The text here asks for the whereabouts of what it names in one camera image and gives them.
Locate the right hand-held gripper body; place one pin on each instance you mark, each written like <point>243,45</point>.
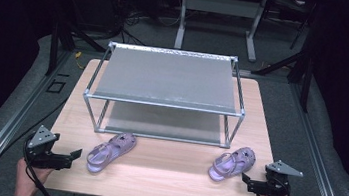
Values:
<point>274,186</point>

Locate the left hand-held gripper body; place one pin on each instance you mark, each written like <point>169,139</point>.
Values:
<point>41,155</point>

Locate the purple sandal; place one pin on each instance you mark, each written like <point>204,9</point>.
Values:
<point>109,152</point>
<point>231,163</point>

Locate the grey metal shoe rack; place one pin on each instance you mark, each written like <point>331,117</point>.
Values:
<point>168,80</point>

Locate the person's left hand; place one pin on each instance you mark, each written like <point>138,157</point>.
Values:
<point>26,180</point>

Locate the black metal stand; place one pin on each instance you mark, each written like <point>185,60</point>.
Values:
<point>55,46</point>
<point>304,73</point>

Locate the aluminium floor rail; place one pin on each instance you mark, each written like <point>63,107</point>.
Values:
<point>319,156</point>
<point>8,124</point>

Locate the black square floor frame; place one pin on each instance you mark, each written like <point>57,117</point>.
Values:
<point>55,86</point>

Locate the grey metal desk frame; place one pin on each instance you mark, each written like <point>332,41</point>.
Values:
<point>222,6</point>

